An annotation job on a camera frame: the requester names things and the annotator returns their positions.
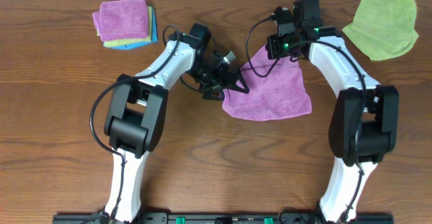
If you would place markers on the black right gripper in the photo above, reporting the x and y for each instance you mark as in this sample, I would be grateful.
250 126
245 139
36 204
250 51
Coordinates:
273 46

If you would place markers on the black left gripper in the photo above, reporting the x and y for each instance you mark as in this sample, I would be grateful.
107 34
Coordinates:
219 84

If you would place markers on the purple microfiber cloth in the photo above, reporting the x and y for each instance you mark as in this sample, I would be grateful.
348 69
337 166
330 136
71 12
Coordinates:
280 95

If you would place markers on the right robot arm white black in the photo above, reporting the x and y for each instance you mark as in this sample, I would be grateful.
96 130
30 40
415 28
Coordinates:
364 122

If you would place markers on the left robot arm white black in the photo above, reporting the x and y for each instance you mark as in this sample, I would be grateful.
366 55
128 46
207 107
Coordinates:
136 117

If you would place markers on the folded blue cloth in stack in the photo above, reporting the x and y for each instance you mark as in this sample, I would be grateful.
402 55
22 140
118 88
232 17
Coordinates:
133 43

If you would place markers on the green microfiber cloth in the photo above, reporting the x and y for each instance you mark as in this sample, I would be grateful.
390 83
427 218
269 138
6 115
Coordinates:
383 29

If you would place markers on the folded yellow-green cloth in stack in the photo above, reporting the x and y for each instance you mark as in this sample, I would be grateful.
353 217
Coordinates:
127 27

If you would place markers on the folded purple cloth on stack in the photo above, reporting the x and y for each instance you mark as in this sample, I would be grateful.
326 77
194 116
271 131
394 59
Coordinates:
122 19

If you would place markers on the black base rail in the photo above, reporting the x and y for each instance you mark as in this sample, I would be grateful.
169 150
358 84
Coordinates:
164 218

